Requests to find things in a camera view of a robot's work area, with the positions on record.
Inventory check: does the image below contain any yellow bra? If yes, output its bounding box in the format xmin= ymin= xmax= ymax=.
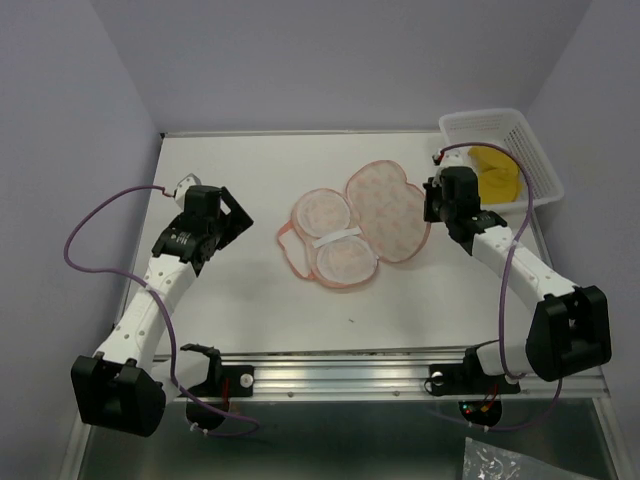
xmin=468 ymin=146 xmax=523 ymax=205

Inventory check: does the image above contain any floral mesh laundry bag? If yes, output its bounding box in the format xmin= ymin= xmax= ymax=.
xmin=276 ymin=160 xmax=430 ymax=289

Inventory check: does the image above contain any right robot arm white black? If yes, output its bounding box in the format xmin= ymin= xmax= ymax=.
xmin=424 ymin=166 xmax=612 ymax=390

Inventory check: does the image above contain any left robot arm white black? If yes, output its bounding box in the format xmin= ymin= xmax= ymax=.
xmin=71 ymin=175 xmax=253 ymax=437

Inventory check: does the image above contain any clear plastic bag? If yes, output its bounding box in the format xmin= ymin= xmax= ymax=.
xmin=462 ymin=437 xmax=528 ymax=480

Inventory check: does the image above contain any white plastic basket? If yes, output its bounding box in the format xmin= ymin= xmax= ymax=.
xmin=439 ymin=108 xmax=564 ymax=213

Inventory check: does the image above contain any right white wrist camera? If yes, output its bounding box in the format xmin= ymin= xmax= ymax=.
xmin=432 ymin=149 xmax=465 ymax=172

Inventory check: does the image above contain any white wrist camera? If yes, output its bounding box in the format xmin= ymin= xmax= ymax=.
xmin=432 ymin=149 xmax=465 ymax=172
xmin=173 ymin=173 xmax=202 ymax=210

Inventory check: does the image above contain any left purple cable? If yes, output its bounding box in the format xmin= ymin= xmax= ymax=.
xmin=63 ymin=185 xmax=261 ymax=437

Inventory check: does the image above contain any purple cable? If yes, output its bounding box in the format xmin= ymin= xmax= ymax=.
xmin=429 ymin=142 xmax=564 ymax=432
xmin=63 ymin=185 xmax=261 ymax=437

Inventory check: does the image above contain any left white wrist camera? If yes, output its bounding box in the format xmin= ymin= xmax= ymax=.
xmin=173 ymin=173 xmax=202 ymax=210

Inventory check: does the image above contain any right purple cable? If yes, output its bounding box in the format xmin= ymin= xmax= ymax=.
xmin=429 ymin=142 xmax=564 ymax=432

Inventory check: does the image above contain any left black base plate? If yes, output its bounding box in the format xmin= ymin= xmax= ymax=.
xmin=177 ymin=343 xmax=255 ymax=399

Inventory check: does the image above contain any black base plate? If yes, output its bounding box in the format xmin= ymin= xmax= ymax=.
xmin=424 ymin=363 xmax=521 ymax=398
xmin=177 ymin=343 xmax=255 ymax=399

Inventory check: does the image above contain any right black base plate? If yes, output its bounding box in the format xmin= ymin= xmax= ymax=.
xmin=424 ymin=363 xmax=521 ymax=398

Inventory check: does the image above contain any aluminium mounting rail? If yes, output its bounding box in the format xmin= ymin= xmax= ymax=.
xmin=177 ymin=350 xmax=610 ymax=403

